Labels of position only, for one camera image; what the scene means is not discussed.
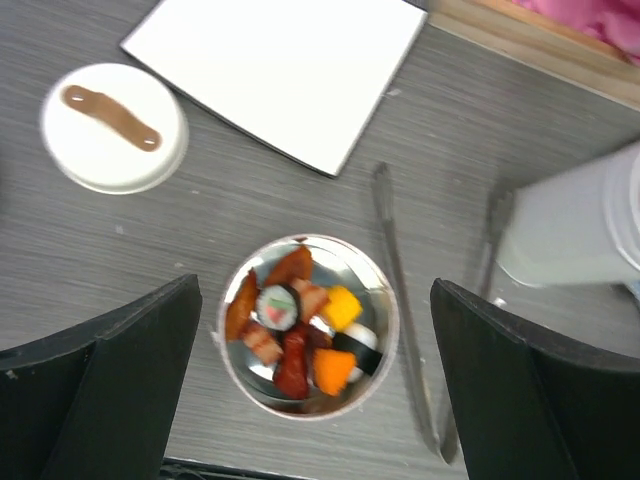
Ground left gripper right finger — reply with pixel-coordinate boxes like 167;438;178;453
430;279;639;479

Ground white lid with brown strap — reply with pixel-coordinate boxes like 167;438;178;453
39;63;189;195

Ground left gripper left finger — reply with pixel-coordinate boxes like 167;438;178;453
1;274;202;479

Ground tall white cylinder container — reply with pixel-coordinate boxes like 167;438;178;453
498;143;639;287

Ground metal tongs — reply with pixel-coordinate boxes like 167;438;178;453
371;162;515;465

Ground pink hanging shirt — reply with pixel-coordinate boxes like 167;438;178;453
517;0;640;65

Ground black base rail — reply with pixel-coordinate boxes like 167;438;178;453
158;458;301;480

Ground white square plate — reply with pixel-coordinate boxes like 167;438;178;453
121;1;427;177

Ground food pieces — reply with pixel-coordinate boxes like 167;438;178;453
224;245;382;400

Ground wooden clothes rack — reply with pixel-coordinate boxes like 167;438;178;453
428;1;639;110

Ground pink metal bowl container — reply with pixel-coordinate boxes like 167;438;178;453
218;234;399;421

